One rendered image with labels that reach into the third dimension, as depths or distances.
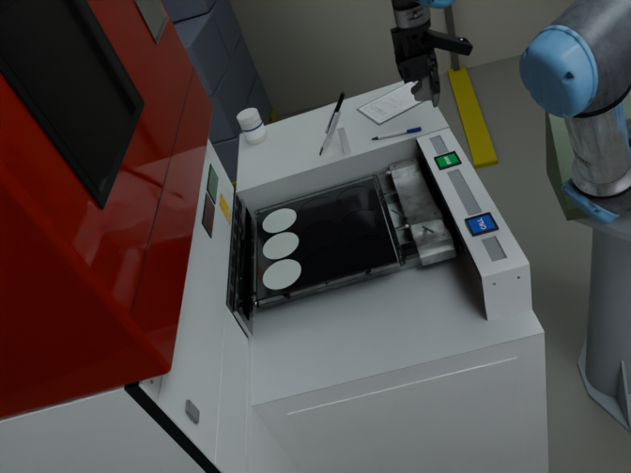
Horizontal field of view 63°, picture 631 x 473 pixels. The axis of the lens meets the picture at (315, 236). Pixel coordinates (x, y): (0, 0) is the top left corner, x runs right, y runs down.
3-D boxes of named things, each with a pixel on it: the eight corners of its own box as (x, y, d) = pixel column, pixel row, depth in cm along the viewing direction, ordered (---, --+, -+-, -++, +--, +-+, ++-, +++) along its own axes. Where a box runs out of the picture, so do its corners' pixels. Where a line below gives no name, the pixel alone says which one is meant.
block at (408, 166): (392, 179, 145) (391, 171, 143) (390, 173, 148) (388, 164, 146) (421, 171, 144) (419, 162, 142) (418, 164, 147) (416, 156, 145)
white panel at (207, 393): (237, 504, 96) (124, 389, 71) (246, 230, 159) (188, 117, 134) (253, 500, 96) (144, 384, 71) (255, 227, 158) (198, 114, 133)
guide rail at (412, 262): (262, 309, 132) (257, 301, 130) (262, 303, 133) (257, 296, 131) (455, 255, 125) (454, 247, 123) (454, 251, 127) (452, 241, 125)
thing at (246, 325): (246, 338, 122) (230, 313, 116) (249, 223, 156) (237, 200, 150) (253, 336, 122) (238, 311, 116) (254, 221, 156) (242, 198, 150)
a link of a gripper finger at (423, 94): (416, 112, 126) (408, 78, 121) (439, 104, 126) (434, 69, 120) (419, 118, 124) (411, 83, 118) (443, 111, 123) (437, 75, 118)
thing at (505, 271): (487, 322, 109) (482, 277, 100) (423, 177, 151) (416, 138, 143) (532, 310, 108) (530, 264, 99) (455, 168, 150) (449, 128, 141)
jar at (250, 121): (247, 146, 167) (236, 121, 161) (247, 136, 173) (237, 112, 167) (268, 140, 166) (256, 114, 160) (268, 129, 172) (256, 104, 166)
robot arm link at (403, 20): (423, -8, 112) (432, 3, 106) (426, 12, 115) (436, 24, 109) (389, 4, 113) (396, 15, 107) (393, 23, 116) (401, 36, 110)
